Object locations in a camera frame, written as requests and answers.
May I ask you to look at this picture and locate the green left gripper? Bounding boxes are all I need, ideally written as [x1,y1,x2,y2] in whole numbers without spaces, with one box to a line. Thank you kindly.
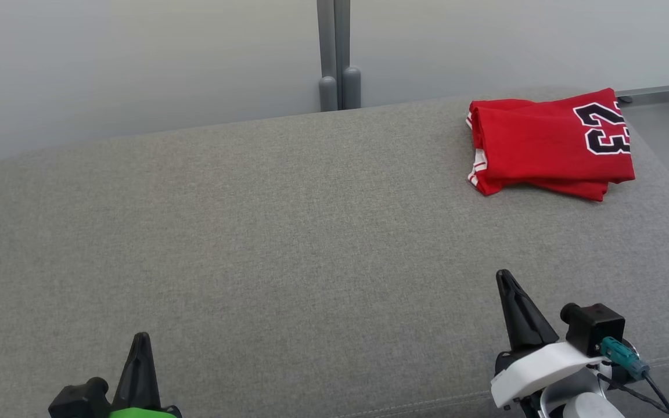
[108,333,183,418]

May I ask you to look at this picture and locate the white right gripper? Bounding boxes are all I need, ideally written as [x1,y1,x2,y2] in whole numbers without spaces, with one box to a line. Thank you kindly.
[490,269,602,408]

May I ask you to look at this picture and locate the red shorts white stripe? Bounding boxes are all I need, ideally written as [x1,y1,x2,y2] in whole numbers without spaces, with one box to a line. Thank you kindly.
[509,178,610,202]

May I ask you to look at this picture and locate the red jersey white sleeves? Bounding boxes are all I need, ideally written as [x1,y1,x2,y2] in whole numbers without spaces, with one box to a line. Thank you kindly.
[465,87,636,196]

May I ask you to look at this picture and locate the black cable teal plug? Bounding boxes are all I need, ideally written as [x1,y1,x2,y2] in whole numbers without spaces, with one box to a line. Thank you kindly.
[600,337,669,418]

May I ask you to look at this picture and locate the grey partition post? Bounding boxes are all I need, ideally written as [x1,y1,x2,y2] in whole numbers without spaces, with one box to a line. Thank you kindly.
[317,0,339,112]
[338,0,362,110]

